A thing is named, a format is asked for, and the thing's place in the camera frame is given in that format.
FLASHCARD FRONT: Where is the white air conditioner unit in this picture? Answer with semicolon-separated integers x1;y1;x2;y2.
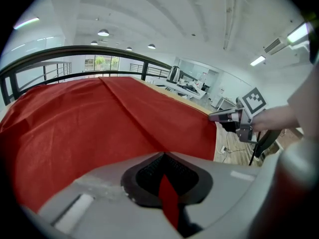
264;37;287;56

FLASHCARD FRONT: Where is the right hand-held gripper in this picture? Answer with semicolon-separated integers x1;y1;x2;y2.
208;86;268;144

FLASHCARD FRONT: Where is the white table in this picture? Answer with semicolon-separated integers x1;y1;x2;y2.
161;80;207;101

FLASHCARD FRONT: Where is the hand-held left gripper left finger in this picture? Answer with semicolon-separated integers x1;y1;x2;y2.
38;152;184;239

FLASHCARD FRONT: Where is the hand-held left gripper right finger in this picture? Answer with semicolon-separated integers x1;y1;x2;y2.
164;151;261;237

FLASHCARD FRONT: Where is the person's right forearm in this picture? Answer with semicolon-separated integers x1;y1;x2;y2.
251;105;300;131

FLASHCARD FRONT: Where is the silver electric kettle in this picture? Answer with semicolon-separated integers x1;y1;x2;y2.
166;65;181;84

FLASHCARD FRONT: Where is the red cloth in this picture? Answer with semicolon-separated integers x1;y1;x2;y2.
0;76;217;230

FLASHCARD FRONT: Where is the black balcony railing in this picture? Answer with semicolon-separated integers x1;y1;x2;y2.
129;63;172;79

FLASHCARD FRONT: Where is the ceiling strip light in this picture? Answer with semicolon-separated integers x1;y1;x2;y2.
13;17;40;30
286;22;310;43
250;55;266;67

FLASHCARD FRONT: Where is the black metal railing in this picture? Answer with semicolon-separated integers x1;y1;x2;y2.
0;45;172;107

